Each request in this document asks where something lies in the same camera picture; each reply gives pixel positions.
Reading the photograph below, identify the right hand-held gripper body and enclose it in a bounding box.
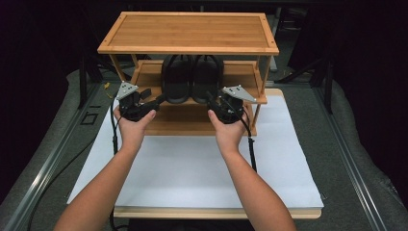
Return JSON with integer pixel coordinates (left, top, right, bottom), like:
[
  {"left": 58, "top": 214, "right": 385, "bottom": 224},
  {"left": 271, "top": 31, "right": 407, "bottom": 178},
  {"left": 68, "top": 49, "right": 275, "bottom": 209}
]
[{"left": 207, "top": 84, "right": 258, "bottom": 125}]

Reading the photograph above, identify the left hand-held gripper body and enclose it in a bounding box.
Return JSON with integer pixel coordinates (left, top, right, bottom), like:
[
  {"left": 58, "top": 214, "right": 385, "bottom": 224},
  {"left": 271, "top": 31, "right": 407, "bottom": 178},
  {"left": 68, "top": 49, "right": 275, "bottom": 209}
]
[{"left": 115, "top": 81, "right": 159, "bottom": 122}]

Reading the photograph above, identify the black slipper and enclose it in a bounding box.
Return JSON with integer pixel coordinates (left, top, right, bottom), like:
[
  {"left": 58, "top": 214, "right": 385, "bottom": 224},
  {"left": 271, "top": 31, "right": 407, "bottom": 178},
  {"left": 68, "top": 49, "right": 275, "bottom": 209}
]
[
  {"left": 161, "top": 54, "right": 194, "bottom": 105},
  {"left": 191, "top": 54, "right": 225, "bottom": 104}
]

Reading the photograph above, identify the wooden shoe rack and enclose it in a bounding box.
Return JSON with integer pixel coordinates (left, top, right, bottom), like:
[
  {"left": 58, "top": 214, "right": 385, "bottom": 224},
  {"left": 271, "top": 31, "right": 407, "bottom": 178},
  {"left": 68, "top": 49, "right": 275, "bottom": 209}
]
[{"left": 97, "top": 12, "right": 280, "bottom": 137}]

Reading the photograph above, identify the person's right hand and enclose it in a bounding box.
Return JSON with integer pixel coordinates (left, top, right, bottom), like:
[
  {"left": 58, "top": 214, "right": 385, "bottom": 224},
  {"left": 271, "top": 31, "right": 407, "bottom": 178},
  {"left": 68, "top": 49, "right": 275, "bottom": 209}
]
[{"left": 207, "top": 109, "right": 250, "bottom": 156}]

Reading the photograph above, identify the person's left hand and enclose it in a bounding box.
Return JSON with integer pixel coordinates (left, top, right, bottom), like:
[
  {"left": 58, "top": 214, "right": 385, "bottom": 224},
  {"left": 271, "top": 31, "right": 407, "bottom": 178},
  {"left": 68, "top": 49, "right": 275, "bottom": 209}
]
[{"left": 113, "top": 105, "right": 158, "bottom": 152}]

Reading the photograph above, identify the black metal stand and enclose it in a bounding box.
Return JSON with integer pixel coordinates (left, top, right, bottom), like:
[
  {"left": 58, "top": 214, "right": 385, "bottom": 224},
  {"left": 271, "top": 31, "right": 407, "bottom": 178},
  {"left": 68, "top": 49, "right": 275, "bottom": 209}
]
[
  {"left": 322, "top": 57, "right": 334, "bottom": 115},
  {"left": 77, "top": 54, "right": 97, "bottom": 110}
]

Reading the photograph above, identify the white paper sheet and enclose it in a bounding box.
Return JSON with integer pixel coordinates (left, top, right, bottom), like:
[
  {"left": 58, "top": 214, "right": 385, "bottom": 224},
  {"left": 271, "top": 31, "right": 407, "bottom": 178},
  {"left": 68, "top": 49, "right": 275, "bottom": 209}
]
[{"left": 66, "top": 88, "right": 325, "bottom": 210}]

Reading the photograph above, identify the wooden table board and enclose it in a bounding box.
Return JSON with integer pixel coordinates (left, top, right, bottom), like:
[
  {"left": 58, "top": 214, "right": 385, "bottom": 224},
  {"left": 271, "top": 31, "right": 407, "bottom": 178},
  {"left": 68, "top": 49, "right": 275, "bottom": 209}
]
[{"left": 113, "top": 88, "right": 323, "bottom": 220}]

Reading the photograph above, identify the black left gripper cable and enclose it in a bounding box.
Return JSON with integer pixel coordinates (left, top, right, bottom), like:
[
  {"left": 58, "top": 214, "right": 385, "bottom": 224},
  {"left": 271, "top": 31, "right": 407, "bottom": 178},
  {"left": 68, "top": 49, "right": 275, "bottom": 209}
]
[{"left": 109, "top": 97, "right": 130, "bottom": 231}]

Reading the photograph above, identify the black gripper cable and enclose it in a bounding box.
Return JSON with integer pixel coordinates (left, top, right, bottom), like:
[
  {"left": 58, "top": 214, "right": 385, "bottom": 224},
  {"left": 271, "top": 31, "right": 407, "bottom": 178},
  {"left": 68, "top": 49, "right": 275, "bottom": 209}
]
[
  {"left": 109, "top": 97, "right": 130, "bottom": 231},
  {"left": 219, "top": 95, "right": 258, "bottom": 173}
]

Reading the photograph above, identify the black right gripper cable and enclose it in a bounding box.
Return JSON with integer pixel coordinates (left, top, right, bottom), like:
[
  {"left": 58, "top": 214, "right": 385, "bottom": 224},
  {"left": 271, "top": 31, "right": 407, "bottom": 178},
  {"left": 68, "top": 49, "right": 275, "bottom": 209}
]
[{"left": 219, "top": 95, "right": 258, "bottom": 173}]

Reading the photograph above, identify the black floor cable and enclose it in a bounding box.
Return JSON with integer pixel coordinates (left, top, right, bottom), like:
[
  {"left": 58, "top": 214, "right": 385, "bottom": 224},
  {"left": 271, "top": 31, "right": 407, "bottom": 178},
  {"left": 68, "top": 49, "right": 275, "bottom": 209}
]
[{"left": 26, "top": 137, "right": 98, "bottom": 231}]

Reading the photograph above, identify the metal floor rail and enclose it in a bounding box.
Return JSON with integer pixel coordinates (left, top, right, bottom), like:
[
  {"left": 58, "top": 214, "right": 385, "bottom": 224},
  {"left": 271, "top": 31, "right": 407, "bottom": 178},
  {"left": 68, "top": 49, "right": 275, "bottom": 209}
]
[
  {"left": 0, "top": 86, "right": 104, "bottom": 231},
  {"left": 311, "top": 86, "right": 390, "bottom": 231}
]

